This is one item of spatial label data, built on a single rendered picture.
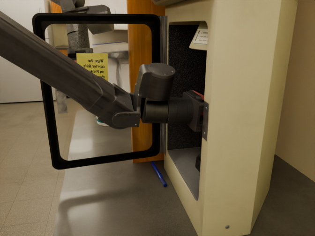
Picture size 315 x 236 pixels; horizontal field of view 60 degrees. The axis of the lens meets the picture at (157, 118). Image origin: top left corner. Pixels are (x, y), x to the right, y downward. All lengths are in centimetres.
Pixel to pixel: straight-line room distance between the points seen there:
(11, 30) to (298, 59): 79
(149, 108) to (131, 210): 27
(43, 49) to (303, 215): 66
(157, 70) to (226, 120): 16
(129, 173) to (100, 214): 19
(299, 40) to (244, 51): 50
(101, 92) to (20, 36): 16
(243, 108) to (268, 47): 11
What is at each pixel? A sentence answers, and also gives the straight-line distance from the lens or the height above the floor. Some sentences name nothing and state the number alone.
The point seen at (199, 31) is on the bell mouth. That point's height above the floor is 135.
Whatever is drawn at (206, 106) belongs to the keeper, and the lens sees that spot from 48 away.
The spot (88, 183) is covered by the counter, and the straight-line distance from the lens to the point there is 82.
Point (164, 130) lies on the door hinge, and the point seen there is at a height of 107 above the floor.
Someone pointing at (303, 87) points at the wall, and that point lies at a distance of 95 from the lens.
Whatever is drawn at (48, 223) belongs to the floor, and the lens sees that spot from 226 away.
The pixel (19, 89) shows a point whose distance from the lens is 558.
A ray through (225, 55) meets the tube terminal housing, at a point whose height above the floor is 132.
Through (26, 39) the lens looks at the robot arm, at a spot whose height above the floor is 134.
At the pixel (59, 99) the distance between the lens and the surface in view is 71.
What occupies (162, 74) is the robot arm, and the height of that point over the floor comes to 128.
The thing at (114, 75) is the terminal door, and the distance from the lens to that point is 72.
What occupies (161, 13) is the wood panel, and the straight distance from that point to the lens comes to 81.
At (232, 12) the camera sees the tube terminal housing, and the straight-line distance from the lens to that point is 47.
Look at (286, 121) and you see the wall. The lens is 102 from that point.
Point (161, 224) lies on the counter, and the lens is 66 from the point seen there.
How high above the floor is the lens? 136
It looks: 19 degrees down
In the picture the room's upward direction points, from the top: straight up
